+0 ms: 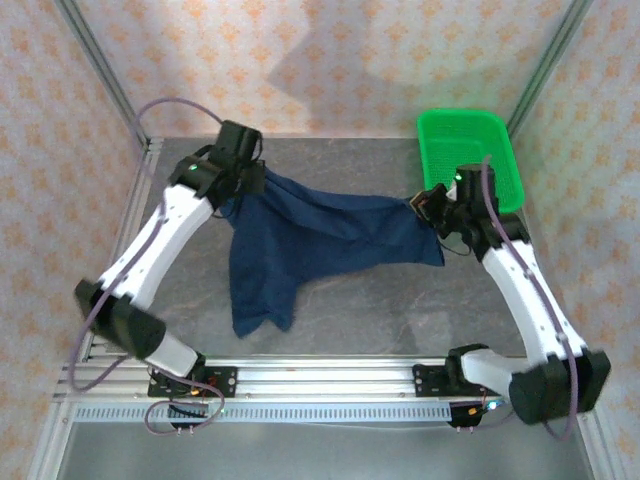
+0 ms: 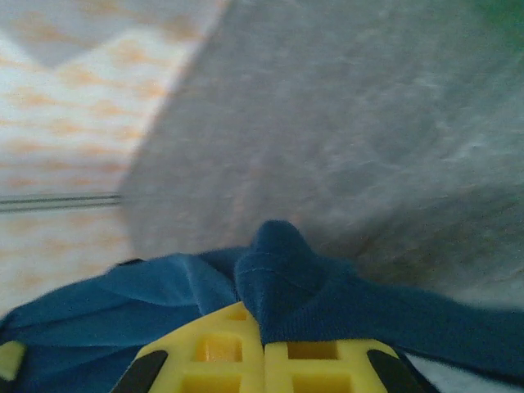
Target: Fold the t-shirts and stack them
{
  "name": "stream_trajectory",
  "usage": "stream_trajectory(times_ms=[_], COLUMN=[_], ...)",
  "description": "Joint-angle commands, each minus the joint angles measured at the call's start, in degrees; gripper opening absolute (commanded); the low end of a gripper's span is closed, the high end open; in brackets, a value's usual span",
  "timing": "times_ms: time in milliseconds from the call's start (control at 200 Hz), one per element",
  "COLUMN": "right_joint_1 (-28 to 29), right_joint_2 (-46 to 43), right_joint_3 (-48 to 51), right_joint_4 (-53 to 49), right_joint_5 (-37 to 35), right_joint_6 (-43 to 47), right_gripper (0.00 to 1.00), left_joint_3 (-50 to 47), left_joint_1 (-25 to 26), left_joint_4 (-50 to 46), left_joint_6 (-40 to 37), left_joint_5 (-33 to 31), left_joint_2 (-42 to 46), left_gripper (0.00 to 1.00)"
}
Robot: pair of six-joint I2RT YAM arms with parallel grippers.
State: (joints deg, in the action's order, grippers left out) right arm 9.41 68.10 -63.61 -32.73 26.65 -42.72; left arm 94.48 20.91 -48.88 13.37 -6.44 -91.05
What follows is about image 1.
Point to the aluminium frame post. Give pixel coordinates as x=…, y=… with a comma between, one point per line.
x=548, y=65
x=102, y=67

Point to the aluminium frame leg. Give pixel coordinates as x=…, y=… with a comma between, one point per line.
x=597, y=445
x=50, y=440

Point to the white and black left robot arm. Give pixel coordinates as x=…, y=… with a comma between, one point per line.
x=165, y=235

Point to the green perforated plastic basket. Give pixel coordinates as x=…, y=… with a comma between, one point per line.
x=450, y=140

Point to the navy blue t-shirt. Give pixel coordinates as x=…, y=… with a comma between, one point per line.
x=310, y=230

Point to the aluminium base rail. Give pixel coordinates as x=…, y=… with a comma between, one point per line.
x=325, y=380

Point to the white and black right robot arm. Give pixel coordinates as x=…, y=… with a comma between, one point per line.
x=525, y=295

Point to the aluminium side rail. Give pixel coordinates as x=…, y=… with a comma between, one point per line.
x=131, y=200

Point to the grey metal shelf panel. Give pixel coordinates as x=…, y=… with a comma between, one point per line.
x=325, y=455

